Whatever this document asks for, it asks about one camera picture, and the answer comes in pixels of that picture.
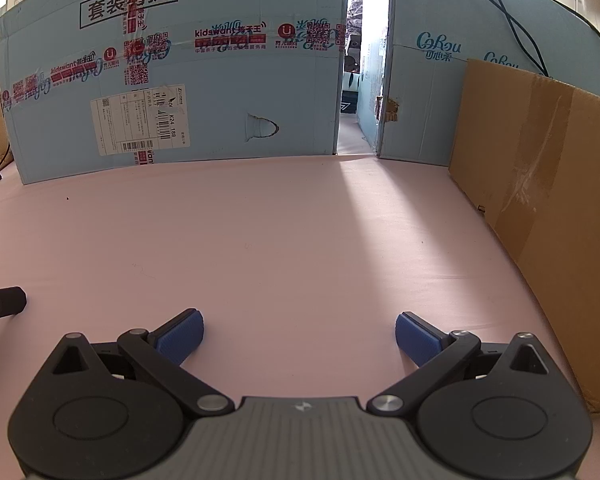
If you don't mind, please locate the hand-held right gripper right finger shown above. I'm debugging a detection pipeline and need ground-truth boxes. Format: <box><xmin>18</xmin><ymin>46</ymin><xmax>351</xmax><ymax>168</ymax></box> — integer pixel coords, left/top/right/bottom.
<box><xmin>366</xmin><ymin>310</ymin><xmax>567</xmax><ymax>417</ymax></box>

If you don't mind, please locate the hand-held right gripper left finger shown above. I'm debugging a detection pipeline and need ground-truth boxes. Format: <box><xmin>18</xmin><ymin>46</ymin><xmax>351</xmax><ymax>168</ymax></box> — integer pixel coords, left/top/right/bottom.
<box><xmin>32</xmin><ymin>308</ymin><xmax>235</xmax><ymax>419</ymax></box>

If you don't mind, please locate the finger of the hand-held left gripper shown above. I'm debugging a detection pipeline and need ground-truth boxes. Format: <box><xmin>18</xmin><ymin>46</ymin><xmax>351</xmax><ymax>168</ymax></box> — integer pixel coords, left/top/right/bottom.
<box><xmin>0</xmin><ymin>286</ymin><xmax>28</xmax><ymax>342</ymax></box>

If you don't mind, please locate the light blue printed cardboard box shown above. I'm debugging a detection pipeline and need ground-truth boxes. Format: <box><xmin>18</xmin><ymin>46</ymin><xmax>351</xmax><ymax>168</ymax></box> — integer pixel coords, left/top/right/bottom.
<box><xmin>352</xmin><ymin>0</ymin><xmax>600</xmax><ymax>163</ymax></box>

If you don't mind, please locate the light blue box with label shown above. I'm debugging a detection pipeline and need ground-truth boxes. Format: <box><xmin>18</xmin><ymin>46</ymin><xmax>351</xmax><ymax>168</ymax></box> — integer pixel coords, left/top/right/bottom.
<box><xmin>0</xmin><ymin>0</ymin><xmax>351</xmax><ymax>187</ymax></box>

